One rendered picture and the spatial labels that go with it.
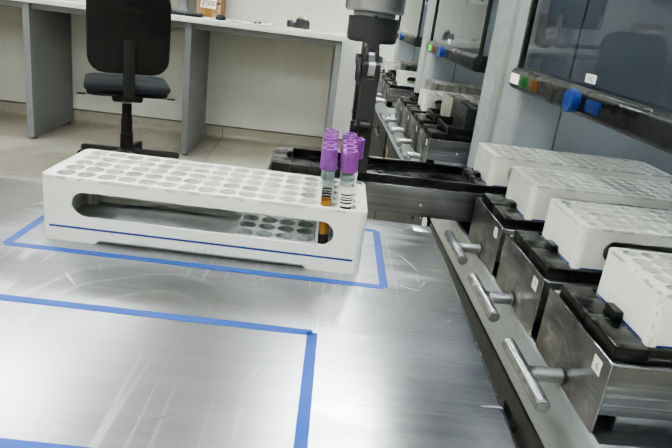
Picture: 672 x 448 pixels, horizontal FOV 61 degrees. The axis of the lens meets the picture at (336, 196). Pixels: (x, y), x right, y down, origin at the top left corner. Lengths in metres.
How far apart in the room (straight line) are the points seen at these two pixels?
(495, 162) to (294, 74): 3.59
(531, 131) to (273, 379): 0.79
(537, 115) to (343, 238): 0.62
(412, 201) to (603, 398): 0.47
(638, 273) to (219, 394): 0.38
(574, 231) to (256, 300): 0.37
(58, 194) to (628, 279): 0.52
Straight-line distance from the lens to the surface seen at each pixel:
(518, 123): 1.07
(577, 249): 0.68
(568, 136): 1.11
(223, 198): 0.53
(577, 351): 0.59
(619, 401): 0.56
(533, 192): 0.81
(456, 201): 0.93
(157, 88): 3.38
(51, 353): 0.43
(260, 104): 4.51
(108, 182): 0.55
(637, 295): 0.58
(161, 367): 0.40
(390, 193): 0.90
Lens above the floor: 1.05
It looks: 18 degrees down
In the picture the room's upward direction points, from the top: 7 degrees clockwise
